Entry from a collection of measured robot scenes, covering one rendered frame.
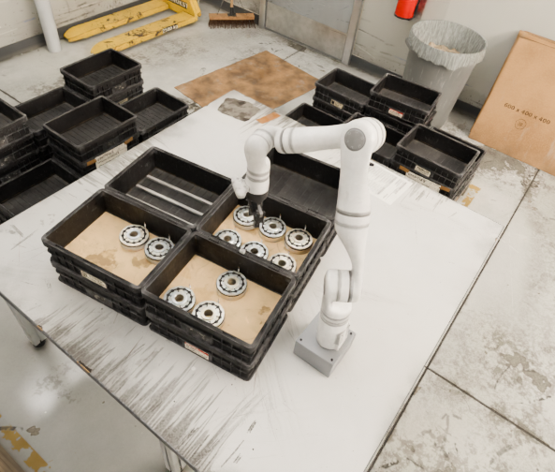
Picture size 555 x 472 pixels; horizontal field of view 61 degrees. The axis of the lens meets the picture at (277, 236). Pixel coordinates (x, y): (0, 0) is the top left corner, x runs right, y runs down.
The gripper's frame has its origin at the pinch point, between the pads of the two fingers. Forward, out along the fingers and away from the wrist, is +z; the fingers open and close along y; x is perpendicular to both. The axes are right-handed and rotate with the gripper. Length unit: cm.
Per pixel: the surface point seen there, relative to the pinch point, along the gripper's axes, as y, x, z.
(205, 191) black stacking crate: 34.4, 9.6, 17.5
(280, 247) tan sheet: -1.1, -10.9, 17.2
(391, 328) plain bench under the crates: -37, -43, 30
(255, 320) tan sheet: -28.8, 6.7, 17.2
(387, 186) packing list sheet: 34, -77, 30
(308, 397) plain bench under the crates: -53, -5, 30
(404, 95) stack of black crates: 136, -148, 50
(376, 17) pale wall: 257, -186, 51
